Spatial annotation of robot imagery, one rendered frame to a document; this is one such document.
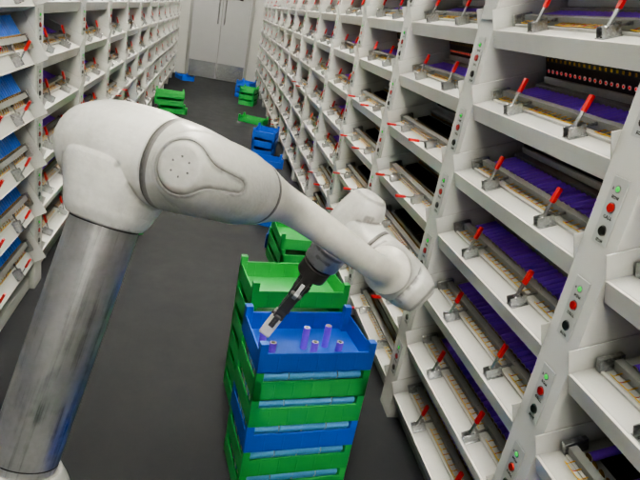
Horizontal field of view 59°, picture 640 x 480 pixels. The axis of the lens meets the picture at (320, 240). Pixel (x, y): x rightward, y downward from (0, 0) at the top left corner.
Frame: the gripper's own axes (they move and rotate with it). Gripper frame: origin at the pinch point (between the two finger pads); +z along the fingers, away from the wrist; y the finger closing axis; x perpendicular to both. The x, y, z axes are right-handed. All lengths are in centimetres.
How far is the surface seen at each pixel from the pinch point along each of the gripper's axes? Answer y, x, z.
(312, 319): -16.9, 9.2, 1.8
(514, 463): 18, 57, -19
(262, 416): 8.2, 12.1, 18.2
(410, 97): -111, -6, -52
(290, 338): -8.9, 7.0, 6.0
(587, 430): 19, 61, -35
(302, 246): -130, -4, 35
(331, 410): -0.9, 26.1, 10.7
